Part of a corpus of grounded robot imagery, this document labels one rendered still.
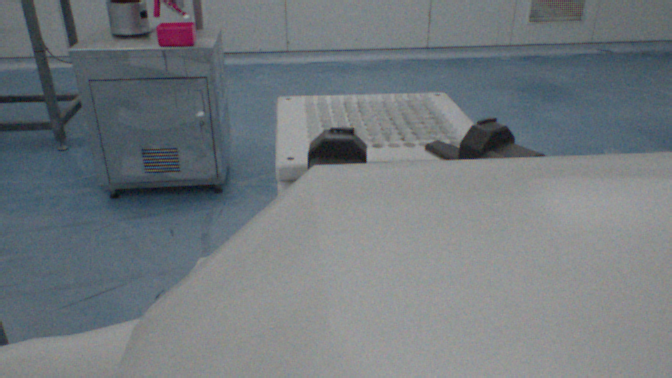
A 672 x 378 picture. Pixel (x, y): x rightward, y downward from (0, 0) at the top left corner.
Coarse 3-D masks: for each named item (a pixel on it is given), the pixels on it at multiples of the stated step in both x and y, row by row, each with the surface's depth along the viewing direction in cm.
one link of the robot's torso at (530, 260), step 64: (320, 192) 6; (384, 192) 6; (448, 192) 6; (512, 192) 6; (576, 192) 6; (640, 192) 6; (256, 256) 6; (320, 256) 5; (384, 256) 5; (448, 256) 5; (512, 256) 5; (576, 256) 5; (640, 256) 5; (192, 320) 6; (256, 320) 5; (320, 320) 4; (384, 320) 4; (448, 320) 4; (512, 320) 4; (576, 320) 4; (640, 320) 4
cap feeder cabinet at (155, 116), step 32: (96, 32) 278; (96, 64) 247; (128, 64) 249; (160, 64) 250; (192, 64) 252; (96, 96) 253; (128, 96) 255; (160, 96) 257; (192, 96) 258; (224, 96) 297; (96, 128) 260; (128, 128) 262; (160, 128) 263; (192, 128) 265; (224, 128) 288; (96, 160) 267; (128, 160) 269; (160, 160) 270; (192, 160) 272; (224, 160) 279
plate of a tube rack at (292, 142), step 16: (304, 96) 78; (352, 96) 78; (416, 96) 78; (432, 96) 78; (448, 96) 78; (288, 112) 72; (304, 112) 72; (448, 112) 72; (288, 128) 66; (304, 128) 66; (320, 128) 66; (464, 128) 66; (288, 144) 62; (304, 144) 62; (384, 144) 61; (400, 144) 61; (416, 144) 62; (288, 160) 57; (304, 160) 57; (368, 160) 58; (384, 160) 58; (400, 160) 58; (416, 160) 58; (432, 160) 58; (288, 176) 57
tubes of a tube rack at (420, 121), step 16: (320, 112) 69; (336, 112) 69; (352, 112) 69; (368, 112) 69; (384, 112) 69; (400, 112) 69; (416, 112) 70; (368, 128) 64; (384, 128) 64; (400, 128) 64; (416, 128) 64; (432, 128) 64
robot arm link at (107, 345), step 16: (64, 336) 32; (80, 336) 31; (96, 336) 31; (112, 336) 31; (128, 336) 31; (0, 352) 30; (16, 352) 30; (32, 352) 30; (48, 352) 30; (64, 352) 30; (80, 352) 30; (96, 352) 30; (112, 352) 30; (0, 368) 29; (16, 368) 29; (32, 368) 29; (48, 368) 29; (64, 368) 29; (80, 368) 29; (96, 368) 30; (112, 368) 30
